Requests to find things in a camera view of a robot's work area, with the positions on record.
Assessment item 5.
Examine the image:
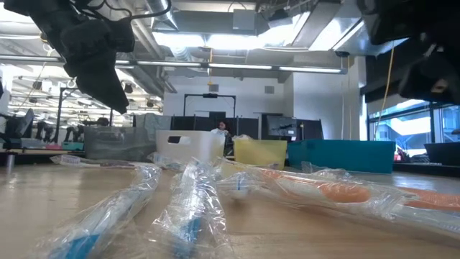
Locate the blue handled wrapped toothbrush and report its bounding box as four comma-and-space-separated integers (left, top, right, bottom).
147, 158, 238, 259
147, 150, 190, 173
217, 172, 259, 201
39, 163, 162, 259

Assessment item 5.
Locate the white plastic bin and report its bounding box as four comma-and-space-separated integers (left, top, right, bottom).
155, 129, 226, 163

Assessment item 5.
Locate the black gantry frame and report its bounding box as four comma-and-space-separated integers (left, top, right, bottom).
183, 93, 237, 118

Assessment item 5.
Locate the orange handled wrapped toothbrush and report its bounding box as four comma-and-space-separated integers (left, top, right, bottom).
251, 167, 460, 235
398, 186, 460, 213

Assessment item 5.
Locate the wooden desk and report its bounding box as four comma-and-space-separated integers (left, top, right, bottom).
0, 147, 86, 156

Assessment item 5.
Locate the teal plastic bin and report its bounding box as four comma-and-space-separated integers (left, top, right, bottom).
287, 139, 396, 174

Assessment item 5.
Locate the dark navy tray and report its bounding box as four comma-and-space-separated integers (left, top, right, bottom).
423, 142, 460, 163

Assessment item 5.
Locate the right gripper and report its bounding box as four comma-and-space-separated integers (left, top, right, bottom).
398, 35, 460, 106

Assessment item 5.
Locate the long ceiling light strip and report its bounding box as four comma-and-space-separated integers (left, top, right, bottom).
114, 59, 348, 75

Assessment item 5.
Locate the grey transparent plastic bin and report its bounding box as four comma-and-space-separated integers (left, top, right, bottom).
83, 125, 157, 162

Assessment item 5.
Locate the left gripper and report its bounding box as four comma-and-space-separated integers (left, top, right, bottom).
60, 17, 136, 115

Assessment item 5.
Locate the grey fabric cover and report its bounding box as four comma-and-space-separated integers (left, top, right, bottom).
133, 113, 173, 132

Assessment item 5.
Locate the flat metal ceiling duct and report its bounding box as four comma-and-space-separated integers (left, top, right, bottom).
308, 0, 407, 57

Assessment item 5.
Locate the teal small box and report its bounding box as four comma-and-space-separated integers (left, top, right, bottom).
61, 141, 86, 151

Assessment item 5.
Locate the yellow hanging cable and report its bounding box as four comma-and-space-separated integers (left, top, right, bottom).
373, 46, 395, 141

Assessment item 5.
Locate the black monitor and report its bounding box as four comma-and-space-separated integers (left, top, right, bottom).
265, 114, 298, 137

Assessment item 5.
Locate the large window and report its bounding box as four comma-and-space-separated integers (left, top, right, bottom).
366, 99, 460, 145

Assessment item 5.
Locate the black tripod frame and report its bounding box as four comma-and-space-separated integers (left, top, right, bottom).
55, 87, 116, 145

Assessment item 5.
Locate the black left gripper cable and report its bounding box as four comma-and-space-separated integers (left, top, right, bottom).
77, 0, 173, 22

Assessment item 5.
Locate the yellow plastic bin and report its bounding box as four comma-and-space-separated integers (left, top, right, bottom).
233, 139, 288, 170

